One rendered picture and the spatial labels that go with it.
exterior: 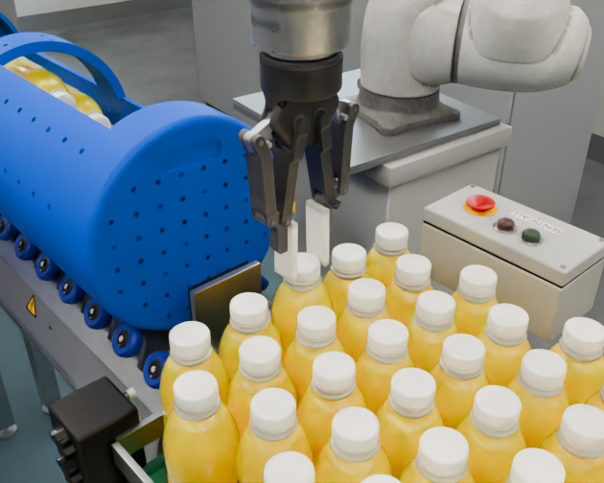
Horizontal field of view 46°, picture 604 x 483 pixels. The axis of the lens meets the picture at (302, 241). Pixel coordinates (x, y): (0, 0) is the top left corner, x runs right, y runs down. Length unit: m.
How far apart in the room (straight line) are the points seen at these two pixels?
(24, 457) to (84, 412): 1.40
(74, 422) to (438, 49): 0.87
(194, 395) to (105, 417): 0.16
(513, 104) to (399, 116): 1.11
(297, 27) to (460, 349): 0.32
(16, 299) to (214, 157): 0.49
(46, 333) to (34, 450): 1.08
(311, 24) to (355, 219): 0.82
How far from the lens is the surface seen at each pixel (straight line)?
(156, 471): 0.85
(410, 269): 0.78
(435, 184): 1.36
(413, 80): 1.33
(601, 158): 3.80
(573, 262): 0.84
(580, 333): 0.73
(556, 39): 1.28
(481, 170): 1.45
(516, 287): 0.87
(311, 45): 0.61
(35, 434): 2.23
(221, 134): 0.85
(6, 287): 1.24
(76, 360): 1.05
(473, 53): 1.29
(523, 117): 2.49
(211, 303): 0.85
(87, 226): 0.80
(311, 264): 0.75
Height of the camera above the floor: 1.53
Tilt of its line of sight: 32 degrees down
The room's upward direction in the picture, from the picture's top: straight up
